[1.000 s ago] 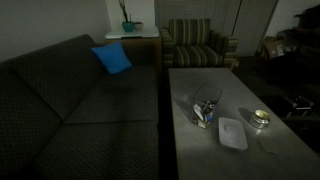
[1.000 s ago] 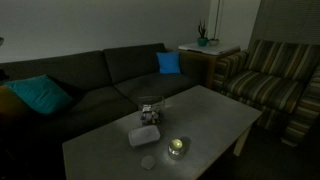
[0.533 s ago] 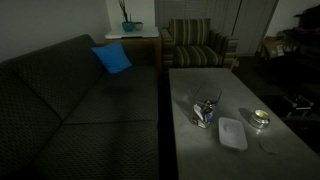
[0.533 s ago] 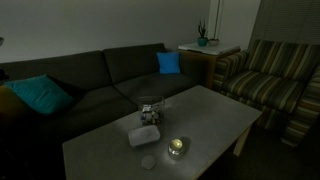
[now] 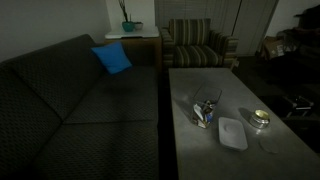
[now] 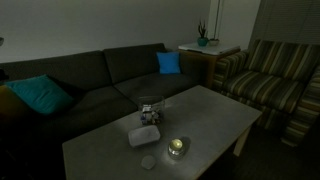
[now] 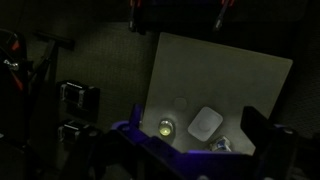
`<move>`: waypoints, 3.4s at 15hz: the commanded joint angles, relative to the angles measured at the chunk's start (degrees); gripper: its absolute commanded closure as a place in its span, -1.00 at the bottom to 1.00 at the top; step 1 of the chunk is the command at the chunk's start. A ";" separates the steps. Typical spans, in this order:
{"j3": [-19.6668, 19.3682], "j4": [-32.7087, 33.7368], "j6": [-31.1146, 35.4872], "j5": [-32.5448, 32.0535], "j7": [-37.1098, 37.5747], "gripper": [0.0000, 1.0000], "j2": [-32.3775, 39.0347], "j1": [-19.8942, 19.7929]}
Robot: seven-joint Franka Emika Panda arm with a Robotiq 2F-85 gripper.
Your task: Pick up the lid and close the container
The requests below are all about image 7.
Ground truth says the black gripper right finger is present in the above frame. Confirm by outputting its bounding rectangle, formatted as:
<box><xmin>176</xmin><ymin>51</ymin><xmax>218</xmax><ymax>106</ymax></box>
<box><xmin>240</xmin><ymin>105</ymin><xmax>278</xmax><ymax>156</ymax></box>

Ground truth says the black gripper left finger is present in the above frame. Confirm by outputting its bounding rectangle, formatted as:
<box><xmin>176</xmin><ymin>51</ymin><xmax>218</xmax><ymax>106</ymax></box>
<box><xmin>129</xmin><ymin>103</ymin><xmax>144</xmax><ymax>132</ymax></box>

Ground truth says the clear container with packets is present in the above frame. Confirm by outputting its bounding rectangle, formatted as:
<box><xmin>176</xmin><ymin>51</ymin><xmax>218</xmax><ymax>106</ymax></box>
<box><xmin>209</xmin><ymin>135</ymin><xmax>233</xmax><ymax>153</ymax></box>

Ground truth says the glass candle jar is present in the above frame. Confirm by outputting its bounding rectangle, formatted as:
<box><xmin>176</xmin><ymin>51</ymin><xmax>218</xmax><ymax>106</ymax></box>
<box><xmin>157</xmin><ymin>117</ymin><xmax>176</xmax><ymax>139</ymax></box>

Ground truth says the black device box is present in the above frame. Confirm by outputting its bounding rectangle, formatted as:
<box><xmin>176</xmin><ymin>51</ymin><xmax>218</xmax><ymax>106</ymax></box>
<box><xmin>58</xmin><ymin>79</ymin><xmax>101</xmax><ymax>113</ymax></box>
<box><xmin>57</xmin><ymin>119</ymin><xmax>101</xmax><ymax>145</ymax></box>

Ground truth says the red black clamp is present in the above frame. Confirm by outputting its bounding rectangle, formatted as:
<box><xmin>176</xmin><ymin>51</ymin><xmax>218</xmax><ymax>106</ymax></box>
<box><xmin>128</xmin><ymin>0</ymin><xmax>147</xmax><ymax>35</ymax></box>
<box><xmin>212</xmin><ymin>0</ymin><xmax>235</xmax><ymax>33</ymax></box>

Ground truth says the black T-shaped bar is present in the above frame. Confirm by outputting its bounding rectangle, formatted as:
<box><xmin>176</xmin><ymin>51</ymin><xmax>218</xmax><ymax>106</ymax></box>
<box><xmin>32</xmin><ymin>30</ymin><xmax>76</xmax><ymax>88</ymax></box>

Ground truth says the black tripod stand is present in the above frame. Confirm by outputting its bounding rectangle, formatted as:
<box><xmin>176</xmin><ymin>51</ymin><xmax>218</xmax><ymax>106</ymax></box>
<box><xmin>0</xmin><ymin>29</ymin><xmax>36</xmax><ymax>149</ymax></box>

